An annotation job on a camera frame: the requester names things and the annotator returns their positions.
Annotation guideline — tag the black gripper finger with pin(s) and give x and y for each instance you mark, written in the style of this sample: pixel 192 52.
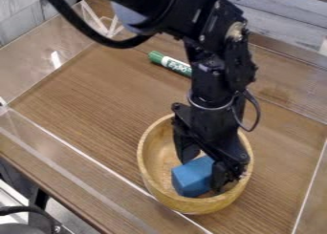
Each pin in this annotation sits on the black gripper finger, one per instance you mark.
pixel 220 176
pixel 186 147

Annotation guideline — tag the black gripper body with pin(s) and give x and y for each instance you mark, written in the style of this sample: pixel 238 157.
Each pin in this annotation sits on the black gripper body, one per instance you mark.
pixel 214 124

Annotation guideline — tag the blue rectangular block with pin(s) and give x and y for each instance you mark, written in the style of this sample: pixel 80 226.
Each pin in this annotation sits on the blue rectangular block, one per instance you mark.
pixel 191 177

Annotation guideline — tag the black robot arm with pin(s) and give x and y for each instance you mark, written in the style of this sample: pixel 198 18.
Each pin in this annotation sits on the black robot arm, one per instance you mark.
pixel 212 29

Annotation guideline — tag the brown wooden bowl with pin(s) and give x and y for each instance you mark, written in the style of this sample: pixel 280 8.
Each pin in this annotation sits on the brown wooden bowl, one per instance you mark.
pixel 156 158

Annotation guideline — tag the green white Expo marker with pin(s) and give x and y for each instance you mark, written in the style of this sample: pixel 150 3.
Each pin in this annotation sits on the green white Expo marker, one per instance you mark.
pixel 175 65

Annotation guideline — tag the clear acrylic corner bracket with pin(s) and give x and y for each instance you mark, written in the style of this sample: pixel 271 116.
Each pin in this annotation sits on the clear acrylic corner bracket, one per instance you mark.
pixel 107 26

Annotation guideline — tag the black equipment with cable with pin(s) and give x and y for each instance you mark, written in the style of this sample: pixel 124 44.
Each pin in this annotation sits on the black equipment with cable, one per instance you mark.
pixel 33 221

